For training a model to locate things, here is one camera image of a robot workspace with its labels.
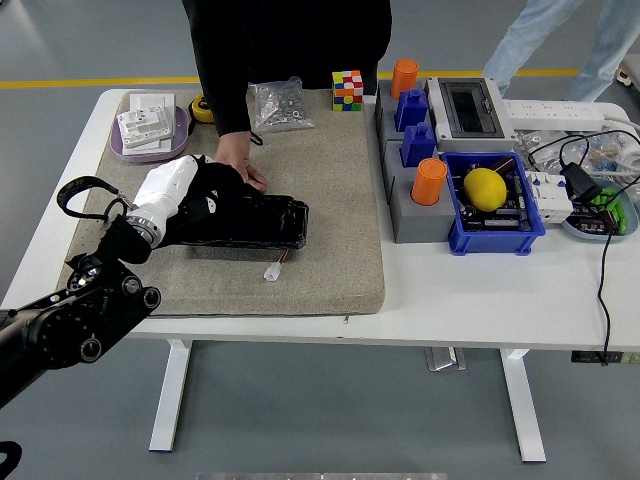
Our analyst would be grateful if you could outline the person's right hand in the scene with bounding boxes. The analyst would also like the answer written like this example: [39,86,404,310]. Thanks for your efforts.
[215,130,269,194]

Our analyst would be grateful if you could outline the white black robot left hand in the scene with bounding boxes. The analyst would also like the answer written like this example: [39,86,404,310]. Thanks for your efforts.
[130,153,224,227]

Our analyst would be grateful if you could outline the black rag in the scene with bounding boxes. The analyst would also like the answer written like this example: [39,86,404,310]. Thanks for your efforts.
[152,158,254,247]

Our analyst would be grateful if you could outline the glossy black panel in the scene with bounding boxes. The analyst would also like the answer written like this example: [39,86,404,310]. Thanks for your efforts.
[179,192,309,251]

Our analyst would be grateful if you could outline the table control panel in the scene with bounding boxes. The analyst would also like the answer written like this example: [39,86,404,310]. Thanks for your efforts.
[571,351,640,365]

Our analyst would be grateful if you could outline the purple tray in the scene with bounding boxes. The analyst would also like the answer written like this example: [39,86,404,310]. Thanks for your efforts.
[109,105,191,165]

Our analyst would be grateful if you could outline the yellow tape measure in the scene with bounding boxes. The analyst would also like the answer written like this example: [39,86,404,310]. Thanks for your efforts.
[188,93,216,123]

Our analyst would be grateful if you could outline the clear bag of screws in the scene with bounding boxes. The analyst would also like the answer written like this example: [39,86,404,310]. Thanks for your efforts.
[248,74,316,134]

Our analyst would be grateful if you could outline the grey-brown mat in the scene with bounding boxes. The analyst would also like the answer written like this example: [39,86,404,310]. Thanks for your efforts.
[55,88,387,320]

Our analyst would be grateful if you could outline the colourful puzzle cube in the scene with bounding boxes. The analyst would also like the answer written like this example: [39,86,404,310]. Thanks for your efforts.
[332,69,365,113]

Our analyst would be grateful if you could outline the person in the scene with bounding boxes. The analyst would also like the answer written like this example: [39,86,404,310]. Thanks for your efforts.
[180,0,392,97]
[482,0,640,104]

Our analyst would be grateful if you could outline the grey block holder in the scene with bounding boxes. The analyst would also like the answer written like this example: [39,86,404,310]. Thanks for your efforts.
[374,78,441,147]
[382,139,457,245]

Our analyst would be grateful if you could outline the blue block with knob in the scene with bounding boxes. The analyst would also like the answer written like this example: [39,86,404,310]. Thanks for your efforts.
[401,122,437,167]
[395,88,430,133]

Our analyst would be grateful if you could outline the orange cylinder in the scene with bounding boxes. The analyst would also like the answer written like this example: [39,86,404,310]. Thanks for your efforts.
[410,157,449,206]
[389,58,420,100]

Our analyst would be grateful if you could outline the white table leg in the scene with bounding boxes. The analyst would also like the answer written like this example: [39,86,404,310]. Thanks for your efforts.
[148,339,194,454]
[499,348,547,464]

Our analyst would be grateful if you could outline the grey distribution box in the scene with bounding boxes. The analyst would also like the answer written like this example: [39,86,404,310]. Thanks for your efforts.
[425,76,518,155]

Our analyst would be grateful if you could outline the yellow lemon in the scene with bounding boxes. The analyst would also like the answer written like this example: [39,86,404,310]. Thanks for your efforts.
[463,167,509,211]

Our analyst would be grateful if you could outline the blue plastic bin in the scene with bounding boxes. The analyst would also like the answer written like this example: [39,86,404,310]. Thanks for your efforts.
[439,151,547,256]

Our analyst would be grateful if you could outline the black circuit board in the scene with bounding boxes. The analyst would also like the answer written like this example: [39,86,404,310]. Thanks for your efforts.
[467,199,532,232]

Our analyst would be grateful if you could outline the clear bags of parts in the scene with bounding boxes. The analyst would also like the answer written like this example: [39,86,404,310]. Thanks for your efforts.
[513,127,634,176]

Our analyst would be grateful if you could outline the white circuit breaker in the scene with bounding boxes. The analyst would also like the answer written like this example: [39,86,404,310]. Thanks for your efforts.
[524,170,575,225]

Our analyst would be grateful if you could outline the white power strip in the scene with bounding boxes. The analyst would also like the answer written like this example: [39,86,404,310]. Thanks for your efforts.
[502,99,606,132]

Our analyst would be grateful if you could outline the black power adapter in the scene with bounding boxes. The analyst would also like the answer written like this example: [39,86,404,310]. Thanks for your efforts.
[559,163,604,202]

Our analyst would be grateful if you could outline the dark electronic modules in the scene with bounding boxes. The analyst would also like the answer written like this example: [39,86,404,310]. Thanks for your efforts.
[569,202,619,235]

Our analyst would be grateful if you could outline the light blue tray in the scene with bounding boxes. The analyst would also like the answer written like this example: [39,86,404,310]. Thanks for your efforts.
[560,177,640,245]

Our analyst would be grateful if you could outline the green terminal blocks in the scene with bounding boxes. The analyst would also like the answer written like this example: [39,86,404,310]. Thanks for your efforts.
[592,188,630,235]

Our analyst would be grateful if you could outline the white cart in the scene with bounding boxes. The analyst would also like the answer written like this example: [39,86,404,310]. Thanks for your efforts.
[617,55,640,90]

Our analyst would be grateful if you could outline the white wall socket plate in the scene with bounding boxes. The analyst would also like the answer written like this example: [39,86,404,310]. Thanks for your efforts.
[121,135,175,156]
[128,92,178,139]
[116,106,174,147]

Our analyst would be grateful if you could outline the white connector with wires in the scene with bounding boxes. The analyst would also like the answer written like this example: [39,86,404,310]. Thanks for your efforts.
[263,249,290,283]

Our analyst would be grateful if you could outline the metal bracket under table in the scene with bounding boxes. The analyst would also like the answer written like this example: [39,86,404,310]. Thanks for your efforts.
[424,347,467,372]

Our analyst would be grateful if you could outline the white cable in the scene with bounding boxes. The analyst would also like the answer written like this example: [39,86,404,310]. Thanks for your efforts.
[602,107,640,176]

